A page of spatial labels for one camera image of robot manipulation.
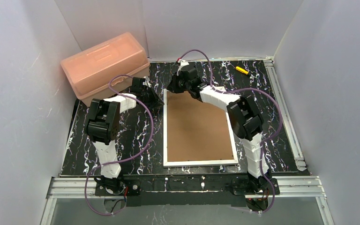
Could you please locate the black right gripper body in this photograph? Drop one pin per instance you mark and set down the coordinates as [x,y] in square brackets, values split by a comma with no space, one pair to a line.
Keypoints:
[174,85]

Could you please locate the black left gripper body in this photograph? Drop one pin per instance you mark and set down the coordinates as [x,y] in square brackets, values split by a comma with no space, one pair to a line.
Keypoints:
[150,95]

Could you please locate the white picture frame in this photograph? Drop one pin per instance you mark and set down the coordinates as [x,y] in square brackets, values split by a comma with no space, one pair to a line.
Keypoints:
[196,133]

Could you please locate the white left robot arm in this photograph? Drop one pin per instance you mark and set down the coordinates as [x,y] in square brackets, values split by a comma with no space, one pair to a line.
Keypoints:
[103,121]

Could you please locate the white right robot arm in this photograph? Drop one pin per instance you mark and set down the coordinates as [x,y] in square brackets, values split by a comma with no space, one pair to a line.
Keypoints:
[245,118]

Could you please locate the yellow screwdriver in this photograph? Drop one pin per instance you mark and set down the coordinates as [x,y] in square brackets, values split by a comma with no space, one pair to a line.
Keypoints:
[242,70]

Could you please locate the pink plastic storage box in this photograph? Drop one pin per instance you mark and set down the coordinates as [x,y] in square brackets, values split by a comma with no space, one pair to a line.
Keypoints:
[94,72]

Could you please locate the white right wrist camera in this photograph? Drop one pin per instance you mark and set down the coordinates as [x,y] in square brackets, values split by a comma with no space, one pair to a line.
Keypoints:
[182,63]

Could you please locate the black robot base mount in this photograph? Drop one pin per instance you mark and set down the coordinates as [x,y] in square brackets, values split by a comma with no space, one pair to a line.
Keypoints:
[237,189]

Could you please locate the aluminium rail frame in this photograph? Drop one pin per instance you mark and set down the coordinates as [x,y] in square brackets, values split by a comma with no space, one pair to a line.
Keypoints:
[302,199]

